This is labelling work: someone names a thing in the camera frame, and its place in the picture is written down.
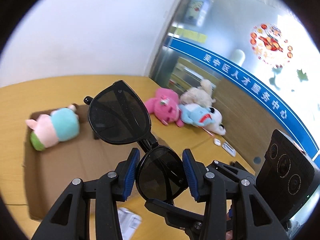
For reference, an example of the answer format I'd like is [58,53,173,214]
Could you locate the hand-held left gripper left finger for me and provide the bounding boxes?
[31,147,140,240]

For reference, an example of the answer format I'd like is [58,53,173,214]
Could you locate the yellow paper sign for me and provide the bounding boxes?
[175,26,208,43]

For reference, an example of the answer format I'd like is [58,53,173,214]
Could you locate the black sunglasses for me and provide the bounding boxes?
[84,80,189,203]

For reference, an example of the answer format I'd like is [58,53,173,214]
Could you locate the white plush toy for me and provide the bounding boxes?
[205,107,227,135]

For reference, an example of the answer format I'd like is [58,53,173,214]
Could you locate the blue cartoon poster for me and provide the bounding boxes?
[184,0,213,27]

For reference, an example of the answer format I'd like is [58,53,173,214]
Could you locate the cream plush toy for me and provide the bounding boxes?
[180,79,217,107]

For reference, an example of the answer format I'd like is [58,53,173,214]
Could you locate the blue banner strip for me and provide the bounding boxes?
[168,35,320,169]

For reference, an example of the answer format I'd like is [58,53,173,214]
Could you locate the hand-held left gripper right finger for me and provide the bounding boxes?
[182,149,288,240]

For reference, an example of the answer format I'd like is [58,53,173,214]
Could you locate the wooden desktop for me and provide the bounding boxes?
[0,74,256,240]

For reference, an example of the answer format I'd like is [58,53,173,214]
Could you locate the small white packet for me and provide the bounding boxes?
[222,141,237,157]

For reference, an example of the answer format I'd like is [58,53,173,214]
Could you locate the brown cardboard box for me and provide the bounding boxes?
[22,104,220,222]

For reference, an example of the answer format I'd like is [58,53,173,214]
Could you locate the pink plush toy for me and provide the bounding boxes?
[145,87,184,127]

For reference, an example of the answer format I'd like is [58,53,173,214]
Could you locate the pink pig plush teal shirt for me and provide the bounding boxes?
[25,104,80,152]

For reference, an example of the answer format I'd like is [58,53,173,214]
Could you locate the crinkled white packet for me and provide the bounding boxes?
[117,207,142,239]

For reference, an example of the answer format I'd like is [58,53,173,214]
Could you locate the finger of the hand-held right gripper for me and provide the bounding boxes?
[205,159,256,183]
[144,198,208,240]

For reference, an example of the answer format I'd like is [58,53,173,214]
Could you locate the red round window sticker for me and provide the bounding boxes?
[250,23,293,68]

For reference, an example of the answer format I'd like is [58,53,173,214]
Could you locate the blue shark plush toy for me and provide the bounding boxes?
[179,103,215,128]

